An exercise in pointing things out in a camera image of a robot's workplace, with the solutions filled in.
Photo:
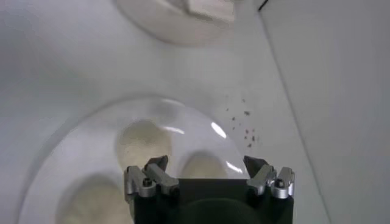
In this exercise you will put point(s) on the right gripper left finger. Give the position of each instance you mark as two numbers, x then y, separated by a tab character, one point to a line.
158	176

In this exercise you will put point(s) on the white round plate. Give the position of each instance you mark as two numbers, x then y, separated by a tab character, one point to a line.
76	146

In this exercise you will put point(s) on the white steamed baozi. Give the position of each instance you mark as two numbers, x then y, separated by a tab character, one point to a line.
202	167
91	204
143	143

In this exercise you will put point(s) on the white electric cooker base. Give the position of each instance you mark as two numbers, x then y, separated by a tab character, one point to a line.
170	24

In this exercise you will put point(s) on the scattered brown crumbs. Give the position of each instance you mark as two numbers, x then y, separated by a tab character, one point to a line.
246	113

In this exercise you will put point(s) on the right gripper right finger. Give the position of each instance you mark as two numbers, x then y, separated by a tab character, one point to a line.
263	179

